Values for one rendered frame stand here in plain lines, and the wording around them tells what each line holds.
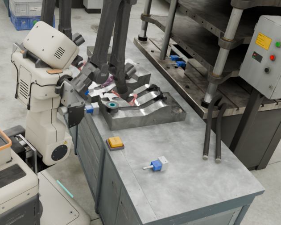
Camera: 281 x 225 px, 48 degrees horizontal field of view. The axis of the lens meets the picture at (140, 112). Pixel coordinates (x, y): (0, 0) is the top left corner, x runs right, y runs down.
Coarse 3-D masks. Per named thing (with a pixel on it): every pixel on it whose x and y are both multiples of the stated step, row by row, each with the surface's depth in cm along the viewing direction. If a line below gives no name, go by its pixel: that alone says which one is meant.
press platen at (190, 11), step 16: (192, 0) 260; (208, 0) 268; (224, 0) 278; (192, 16) 233; (208, 16) 229; (224, 16) 236; (256, 16) 250; (224, 32) 204; (240, 32) 209; (224, 48) 193
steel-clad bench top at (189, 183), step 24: (72, 72) 229; (96, 120) 186; (192, 120) 202; (144, 144) 175; (168, 144) 178; (192, 144) 182; (120, 168) 157; (168, 168) 162; (192, 168) 165; (216, 168) 168; (240, 168) 171; (144, 192) 146; (168, 192) 149; (192, 192) 151; (216, 192) 153; (240, 192) 156; (144, 216) 135; (168, 216) 137
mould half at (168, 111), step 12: (108, 96) 193; (144, 96) 196; (168, 96) 210; (144, 108) 188; (156, 108) 186; (168, 108) 188; (180, 108) 200; (108, 120) 182; (120, 120) 178; (132, 120) 182; (144, 120) 186; (156, 120) 190; (168, 120) 194; (180, 120) 199
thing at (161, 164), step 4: (156, 160) 160; (160, 160) 158; (164, 160) 159; (152, 164) 158; (156, 164) 157; (160, 164) 158; (164, 164) 157; (144, 168) 155; (148, 168) 156; (156, 168) 157; (160, 168) 158; (164, 168) 159
